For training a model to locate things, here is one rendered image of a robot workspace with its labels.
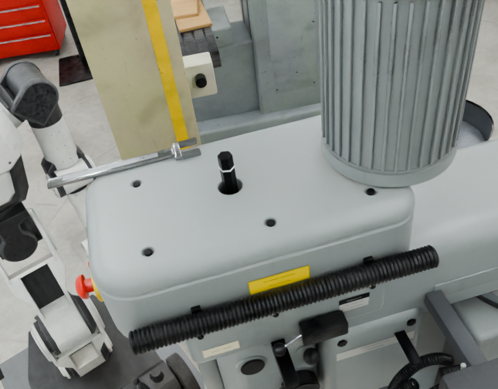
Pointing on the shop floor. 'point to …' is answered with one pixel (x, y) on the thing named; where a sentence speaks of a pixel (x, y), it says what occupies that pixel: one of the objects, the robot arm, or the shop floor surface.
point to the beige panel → (137, 72)
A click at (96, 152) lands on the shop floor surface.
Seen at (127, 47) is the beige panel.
